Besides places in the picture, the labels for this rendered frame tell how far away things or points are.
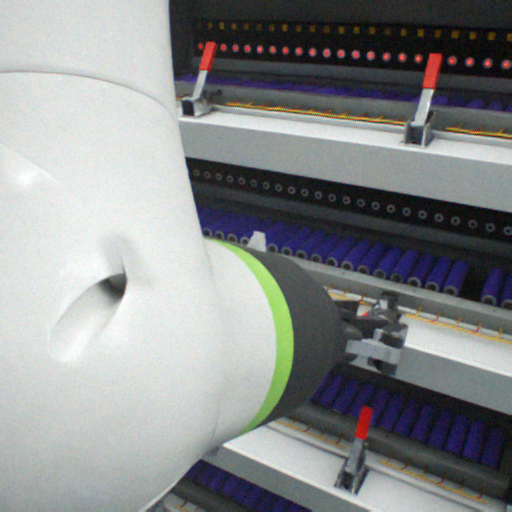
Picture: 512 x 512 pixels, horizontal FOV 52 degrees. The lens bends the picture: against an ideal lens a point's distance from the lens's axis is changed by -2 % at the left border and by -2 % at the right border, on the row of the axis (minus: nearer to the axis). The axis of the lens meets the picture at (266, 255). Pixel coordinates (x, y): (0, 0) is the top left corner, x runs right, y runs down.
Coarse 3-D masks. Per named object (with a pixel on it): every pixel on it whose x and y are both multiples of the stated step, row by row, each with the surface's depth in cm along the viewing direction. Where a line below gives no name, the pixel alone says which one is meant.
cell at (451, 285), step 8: (456, 264) 63; (464, 264) 63; (456, 272) 61; (464, 272) 62; (448, 280) 60; (456, 280) 60; (464, 280) 61; (448, 288) 59; (456, 288) 59; (456, 296) 59
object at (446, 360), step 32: (224, 192) 81; (384, 224) 70; (416, 224) 68; (416, 320) 57; (416, 352) 53; (448, 352) 52; (480, 352) 52; (416, 384) 54; (448, 384) 52; (480, 384) 50
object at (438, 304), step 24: (216, 240) 69; (312, 264) 63; (336, 288) 61; (360, 288) 59; (384, 288) 58; (408, 288) 58; (432, 312) 56; (456, 312) 55; (480, 312) 53; (504, 312) 53; (480, 336) 53
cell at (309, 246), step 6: (318, 234) 71; (324, 234) 71; (312, 240) 69; (318, 240) 70; (300, 246) 68; (306, 246) 68; (312, 246) 68; (300, 252) 67; (306, 252) 67; (312, 252) 68; (306, 258) 67
